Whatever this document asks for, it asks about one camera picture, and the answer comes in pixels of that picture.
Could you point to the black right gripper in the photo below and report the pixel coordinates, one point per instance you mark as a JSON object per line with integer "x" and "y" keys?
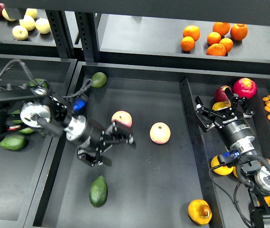
{"x": 232, "y": 130}

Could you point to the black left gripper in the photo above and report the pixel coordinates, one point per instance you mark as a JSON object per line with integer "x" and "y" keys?
{"x": 86, "y": 132}

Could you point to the dark green avocado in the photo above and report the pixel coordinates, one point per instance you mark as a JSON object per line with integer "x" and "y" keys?
{"x": 98, "y": 191}

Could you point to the yellow pear brown stem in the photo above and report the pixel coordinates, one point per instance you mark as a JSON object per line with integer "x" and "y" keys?
{"x": 199, "y": 211}

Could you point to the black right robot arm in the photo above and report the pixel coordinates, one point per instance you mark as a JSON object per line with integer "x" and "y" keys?
{"x": 252, "y": 169}

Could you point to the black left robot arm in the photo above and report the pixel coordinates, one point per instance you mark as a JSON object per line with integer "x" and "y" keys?
{"x": 34, "y": 106}

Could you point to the light green avocado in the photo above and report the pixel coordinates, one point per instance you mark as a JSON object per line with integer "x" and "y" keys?
{"x": 99, "y": 79}

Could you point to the green avocado middle cluster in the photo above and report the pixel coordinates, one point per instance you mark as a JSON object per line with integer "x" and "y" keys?
{"x": 26, "y": 131}

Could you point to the green avocado cluster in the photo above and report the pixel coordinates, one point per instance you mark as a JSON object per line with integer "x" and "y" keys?
{"x": 16, "y": 112}
{"x": 26, "y": 131}

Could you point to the green avocado lower left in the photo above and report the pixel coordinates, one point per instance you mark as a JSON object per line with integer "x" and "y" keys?
{"x": 14, "y": 142}

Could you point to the green avocado upper cluster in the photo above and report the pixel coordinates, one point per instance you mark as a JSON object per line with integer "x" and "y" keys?
{"x": 16, "y": 112}

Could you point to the green avocado far left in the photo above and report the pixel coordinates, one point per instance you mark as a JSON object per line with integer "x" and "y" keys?
{"x": 38, "y": 82}

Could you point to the dark red apple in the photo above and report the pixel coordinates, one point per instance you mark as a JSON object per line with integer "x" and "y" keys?
{"x": 220, "y": 95}

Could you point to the bright red apple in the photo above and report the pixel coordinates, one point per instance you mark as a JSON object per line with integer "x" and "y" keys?
{"x": 245, "y": 87}

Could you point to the pink red apple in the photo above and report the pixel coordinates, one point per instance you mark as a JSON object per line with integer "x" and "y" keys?
{"x": 122, "y": 117}

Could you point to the orange bottom front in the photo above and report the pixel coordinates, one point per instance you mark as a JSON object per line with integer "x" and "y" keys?
{"x": 216, "y": 50}

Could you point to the orange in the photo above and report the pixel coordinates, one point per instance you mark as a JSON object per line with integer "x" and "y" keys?
{"x": 222, "y": 28}
{"x": 216, "y": 50}
{"x": 187, "y": 43}
{"x": 192, "y": 31}
{"x": 239, "y": 31}

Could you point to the pale yellow pink apple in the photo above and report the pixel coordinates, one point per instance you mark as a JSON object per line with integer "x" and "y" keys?
{"x": 160, "y": 133}

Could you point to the orange right small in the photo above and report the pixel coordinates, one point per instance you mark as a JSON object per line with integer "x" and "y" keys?
{"x": 227, "y": 43}

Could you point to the orange small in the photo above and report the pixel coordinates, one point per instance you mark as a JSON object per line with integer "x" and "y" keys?
{"x": 213, "y": 38}
{"x": 227, "y": 43}

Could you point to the orange centre small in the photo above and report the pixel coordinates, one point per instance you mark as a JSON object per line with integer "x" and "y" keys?
{"x": 213, "y": 38}

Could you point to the orange lower left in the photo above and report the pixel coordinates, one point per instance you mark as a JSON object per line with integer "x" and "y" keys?
{"x": 187, "y": 43}

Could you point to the black centre tray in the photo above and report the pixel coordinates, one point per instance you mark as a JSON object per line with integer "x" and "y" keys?
{"x": 149, "y": 185}

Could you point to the orange top right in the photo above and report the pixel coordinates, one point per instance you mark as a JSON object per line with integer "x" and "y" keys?
{"x": 239, "y": 31}

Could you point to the orange top middle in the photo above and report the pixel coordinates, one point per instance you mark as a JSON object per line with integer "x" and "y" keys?
{"x": 222, "y": 28}

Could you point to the orange top left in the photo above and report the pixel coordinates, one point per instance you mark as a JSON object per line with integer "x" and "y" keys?
{"x": 192, "y": 31}

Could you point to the black tray divider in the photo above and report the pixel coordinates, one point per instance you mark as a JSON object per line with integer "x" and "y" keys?
{"x": 198, "y": 145}

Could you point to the pale yellow apple right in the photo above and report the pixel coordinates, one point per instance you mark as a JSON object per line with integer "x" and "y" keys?
{"x": 43, "y": 25}

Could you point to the pale yellow apple front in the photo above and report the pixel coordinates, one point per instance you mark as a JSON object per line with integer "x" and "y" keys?
{"x": 20, "y": 33}

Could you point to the pale yellow apple middle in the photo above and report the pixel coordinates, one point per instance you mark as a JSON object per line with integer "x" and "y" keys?
{"x": 28, "y": 23}

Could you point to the pale yellow apple back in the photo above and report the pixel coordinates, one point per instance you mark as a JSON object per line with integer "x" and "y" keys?
{"x": 31, "y": 12}

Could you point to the pale yellow apple hidden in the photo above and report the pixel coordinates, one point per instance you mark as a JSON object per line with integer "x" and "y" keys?
{"x": 6, "y": 16}

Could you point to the black shelf upright post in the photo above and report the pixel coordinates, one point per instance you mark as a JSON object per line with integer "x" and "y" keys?
{"x": 87, "y": 24}

